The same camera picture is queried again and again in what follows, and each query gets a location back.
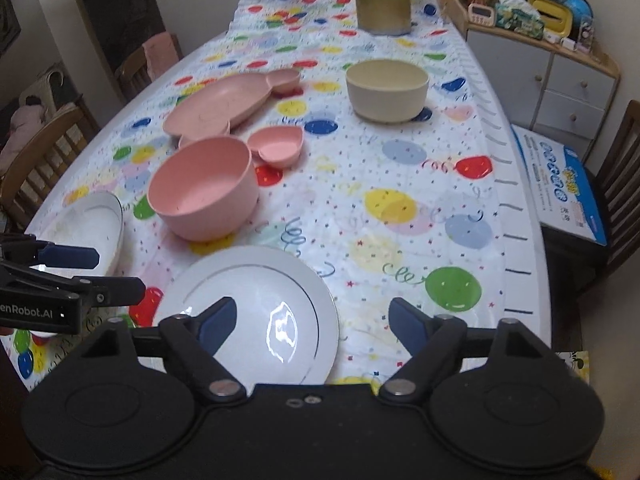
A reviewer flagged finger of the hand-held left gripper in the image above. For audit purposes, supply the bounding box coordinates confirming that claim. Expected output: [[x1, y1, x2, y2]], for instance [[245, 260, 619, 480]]
[[0, 233, 101, 274], [0, 261, 147, 307]]

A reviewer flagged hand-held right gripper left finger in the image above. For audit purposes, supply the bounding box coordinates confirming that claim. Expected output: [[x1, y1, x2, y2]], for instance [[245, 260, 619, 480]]
[[80, 296, 249, 404]]

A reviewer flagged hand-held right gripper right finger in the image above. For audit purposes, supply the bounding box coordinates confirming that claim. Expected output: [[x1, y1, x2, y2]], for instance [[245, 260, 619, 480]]
[[378, 297, 561, 404]]

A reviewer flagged plain white plate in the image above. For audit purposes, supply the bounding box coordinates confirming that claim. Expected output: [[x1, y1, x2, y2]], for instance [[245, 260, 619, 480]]
[[36, 190, 125, 277]]

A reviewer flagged white plate with grey ring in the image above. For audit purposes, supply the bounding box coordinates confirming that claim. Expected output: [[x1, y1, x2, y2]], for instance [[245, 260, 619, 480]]
[[154, 245, 340, 386]]

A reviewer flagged pink bowl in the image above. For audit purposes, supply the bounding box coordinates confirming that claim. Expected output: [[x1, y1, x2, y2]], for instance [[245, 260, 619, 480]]
[[147, 133, 260, 241]]

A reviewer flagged pink mouse-shaped divided plate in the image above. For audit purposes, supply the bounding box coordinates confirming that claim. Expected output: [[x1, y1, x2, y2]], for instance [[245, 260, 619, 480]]
[[162, 67, 302, 151]]

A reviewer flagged beige bowl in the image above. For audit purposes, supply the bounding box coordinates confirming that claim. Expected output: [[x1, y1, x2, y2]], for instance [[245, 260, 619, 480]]
[[345, 59, 430, 124]]

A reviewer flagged light wooden chair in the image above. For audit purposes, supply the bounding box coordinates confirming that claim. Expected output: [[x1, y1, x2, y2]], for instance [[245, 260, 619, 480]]
[[0, 104, 102, 234]]

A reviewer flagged balloon print tablecloth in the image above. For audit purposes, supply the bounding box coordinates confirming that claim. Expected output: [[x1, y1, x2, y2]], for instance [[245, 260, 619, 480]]
[[0, 0, 507, 394]]

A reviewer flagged yellow cartoon box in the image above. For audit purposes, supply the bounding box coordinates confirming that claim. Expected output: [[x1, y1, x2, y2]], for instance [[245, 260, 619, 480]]
[[554, 350, 592, 387]]

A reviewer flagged pink heart-shaped dish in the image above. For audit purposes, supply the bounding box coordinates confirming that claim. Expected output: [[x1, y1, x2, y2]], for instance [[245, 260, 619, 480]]
[[248, 126, 305, 166]]

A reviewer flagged wooden chair with pink cloth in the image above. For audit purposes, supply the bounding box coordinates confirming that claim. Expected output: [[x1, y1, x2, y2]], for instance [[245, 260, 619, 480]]
[[113, 32, 184, 102]]

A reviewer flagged blue and white flat box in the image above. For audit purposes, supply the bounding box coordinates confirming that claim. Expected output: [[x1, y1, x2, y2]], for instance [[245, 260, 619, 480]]
[[509, 124, 609, 247]]

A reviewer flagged pink cloth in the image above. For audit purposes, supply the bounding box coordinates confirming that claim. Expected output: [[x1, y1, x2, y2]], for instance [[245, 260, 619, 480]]
[[142, 32, 177, 74]]

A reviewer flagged dark wooden chair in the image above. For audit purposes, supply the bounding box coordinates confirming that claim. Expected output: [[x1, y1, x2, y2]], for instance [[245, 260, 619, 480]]
[[539, 99, 640, 293]]

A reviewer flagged white cabinet with wooden top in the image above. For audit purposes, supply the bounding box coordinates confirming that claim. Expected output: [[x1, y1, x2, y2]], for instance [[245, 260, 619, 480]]
[[446, 0, 621, 162]]

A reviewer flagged white kitchen timer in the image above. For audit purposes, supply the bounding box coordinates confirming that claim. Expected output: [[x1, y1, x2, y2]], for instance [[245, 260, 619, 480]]
[[467, 3, 496, 26]]

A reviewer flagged green tissue pack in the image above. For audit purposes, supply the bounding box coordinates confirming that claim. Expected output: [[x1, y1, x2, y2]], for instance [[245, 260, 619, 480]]
[[494, 0, 546, 41]]

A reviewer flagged yellow tissue box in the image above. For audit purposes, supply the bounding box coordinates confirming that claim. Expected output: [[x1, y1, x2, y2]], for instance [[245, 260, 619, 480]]
[[527, 0, 574, 39]]

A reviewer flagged blue globe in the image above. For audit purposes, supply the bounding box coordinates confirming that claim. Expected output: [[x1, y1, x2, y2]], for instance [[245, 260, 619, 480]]
[[564, 0, 594, 27]]

